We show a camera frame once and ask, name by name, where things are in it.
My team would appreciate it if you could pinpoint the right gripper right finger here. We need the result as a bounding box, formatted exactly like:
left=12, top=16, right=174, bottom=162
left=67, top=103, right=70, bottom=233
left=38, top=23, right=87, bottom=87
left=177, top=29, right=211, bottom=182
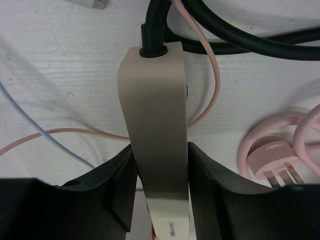
left=188, top=142, right=320, bottom=240

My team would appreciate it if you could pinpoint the pink power strip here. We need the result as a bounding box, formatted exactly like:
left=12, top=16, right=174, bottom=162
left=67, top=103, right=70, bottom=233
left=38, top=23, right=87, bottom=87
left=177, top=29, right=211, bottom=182
left=237, top=106, right=320, bottom=188

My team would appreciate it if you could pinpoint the beige power strip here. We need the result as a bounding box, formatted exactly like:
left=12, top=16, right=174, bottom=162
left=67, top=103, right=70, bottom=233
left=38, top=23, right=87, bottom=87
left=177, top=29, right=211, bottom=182
left=117, top=42, right=190, bottom=240

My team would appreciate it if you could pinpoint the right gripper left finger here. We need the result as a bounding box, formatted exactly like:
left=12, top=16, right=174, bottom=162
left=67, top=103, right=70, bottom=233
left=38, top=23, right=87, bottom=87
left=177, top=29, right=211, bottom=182
left=0, top=146, right=137, bottom=240

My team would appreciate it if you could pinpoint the thin pink cable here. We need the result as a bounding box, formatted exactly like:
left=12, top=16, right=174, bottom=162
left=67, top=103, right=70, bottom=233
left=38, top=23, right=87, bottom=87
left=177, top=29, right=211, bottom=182
left=0, top=0, right=221, bottom=157

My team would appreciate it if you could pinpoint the thin light blue cable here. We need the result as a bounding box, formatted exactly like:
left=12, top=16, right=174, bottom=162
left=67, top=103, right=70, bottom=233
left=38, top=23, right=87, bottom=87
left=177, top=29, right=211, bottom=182
left=0, top=81, right=97, bottom=169

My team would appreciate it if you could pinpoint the black coiled cable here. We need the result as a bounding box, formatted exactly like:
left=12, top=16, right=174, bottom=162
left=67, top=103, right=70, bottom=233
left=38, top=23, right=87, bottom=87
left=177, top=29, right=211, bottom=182
left=138, top=0, right=320, bottom=62

